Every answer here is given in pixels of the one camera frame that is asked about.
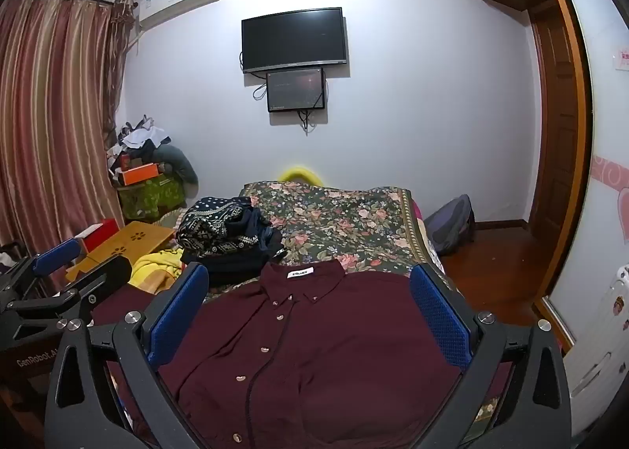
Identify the pile of clutter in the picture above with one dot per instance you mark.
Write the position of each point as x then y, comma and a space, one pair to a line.
135, 139

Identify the small black wall monitor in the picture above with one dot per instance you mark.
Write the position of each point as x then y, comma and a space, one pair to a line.
296, 89

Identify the dark navy garment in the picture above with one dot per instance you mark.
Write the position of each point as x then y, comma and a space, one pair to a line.
245, 252

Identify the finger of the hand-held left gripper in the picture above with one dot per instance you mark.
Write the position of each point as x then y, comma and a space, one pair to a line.
98, 274
56, 252

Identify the green floral covered box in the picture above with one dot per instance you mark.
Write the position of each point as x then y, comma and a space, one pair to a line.
152, 196

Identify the wooden door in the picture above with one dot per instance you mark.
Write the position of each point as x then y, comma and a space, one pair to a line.
560, 125

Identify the red box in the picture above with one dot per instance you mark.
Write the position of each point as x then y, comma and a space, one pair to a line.
96, 233

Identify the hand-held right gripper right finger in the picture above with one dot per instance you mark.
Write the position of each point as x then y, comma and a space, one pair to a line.
437, 316

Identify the orange box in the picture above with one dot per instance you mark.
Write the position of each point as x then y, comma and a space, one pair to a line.
140, 175

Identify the pink wall sticker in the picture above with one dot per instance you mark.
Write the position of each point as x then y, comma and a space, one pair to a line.
623, 60

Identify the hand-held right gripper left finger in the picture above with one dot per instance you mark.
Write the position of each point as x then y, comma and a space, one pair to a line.
179, 311

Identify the floral bed blanket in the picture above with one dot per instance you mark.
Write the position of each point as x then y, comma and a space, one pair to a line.
344, 223

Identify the white stickered appliance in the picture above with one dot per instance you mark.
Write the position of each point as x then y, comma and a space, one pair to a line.
602, 346

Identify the yellow cloth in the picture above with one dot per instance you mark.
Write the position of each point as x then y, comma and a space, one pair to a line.
152, 267

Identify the maroon button shirt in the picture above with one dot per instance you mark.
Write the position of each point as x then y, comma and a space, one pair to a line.
304, 355

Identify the striped red curtain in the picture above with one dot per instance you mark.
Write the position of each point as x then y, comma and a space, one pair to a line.
54, 125

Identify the grey backpack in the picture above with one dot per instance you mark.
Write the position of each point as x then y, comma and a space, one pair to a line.
449, 225

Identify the black wall television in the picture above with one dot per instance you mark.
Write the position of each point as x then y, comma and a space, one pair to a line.
293, 39

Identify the small wooden folding table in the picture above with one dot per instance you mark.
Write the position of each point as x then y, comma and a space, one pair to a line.
132, 240

